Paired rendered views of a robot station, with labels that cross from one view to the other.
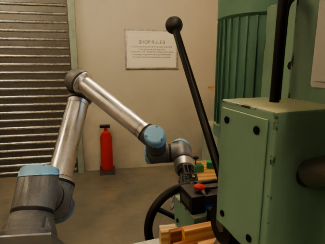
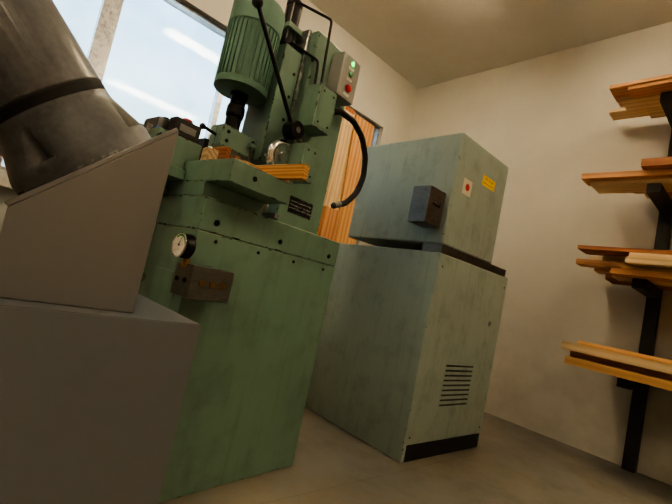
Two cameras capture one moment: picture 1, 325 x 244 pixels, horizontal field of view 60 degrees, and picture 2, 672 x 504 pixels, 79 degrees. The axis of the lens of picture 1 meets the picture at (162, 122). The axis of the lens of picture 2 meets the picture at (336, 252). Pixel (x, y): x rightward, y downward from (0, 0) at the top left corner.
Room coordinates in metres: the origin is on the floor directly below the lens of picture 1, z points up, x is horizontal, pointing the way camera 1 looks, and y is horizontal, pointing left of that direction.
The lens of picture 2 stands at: (0.85, 1.16, 0.64)
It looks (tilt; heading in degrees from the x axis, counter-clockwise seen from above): 5 degrees up; 239
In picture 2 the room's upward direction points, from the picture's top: 12 degrees clockwise
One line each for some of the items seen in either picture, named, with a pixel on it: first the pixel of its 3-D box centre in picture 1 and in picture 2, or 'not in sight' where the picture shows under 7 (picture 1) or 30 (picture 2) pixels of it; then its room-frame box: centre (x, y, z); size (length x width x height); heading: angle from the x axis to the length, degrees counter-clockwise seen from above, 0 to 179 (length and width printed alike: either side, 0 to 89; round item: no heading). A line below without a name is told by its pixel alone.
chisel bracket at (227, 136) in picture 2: not in sight; (233, 145); (0.52, -0.19, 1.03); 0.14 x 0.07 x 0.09; 19
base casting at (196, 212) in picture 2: not in sight; (238, 231); (0.42, -0.23, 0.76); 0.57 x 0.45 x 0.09; 19
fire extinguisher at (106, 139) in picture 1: (106, 148); not in sight; (3.28, 0.68, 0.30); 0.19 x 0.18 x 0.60; 11
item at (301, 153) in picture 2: not in sight; (299, 163); (0.31, -0.10, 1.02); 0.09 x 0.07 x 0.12; 109
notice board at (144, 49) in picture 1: (151, 49); not in sight; (3.48, 0.13, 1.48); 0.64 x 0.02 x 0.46; 101
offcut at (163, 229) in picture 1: (168, 235); (209, 156); (0.62, -0.01, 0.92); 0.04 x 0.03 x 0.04; 99
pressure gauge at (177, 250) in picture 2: not in sight; (184, 249); (0.65, 0.13, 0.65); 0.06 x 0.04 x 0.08; 109
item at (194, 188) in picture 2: not in sight; (197, 198); (0.60, -0.17, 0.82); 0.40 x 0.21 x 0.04; 109
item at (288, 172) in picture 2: not in sight; (237, 173); (0.51, -0.10, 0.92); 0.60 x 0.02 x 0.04; 109
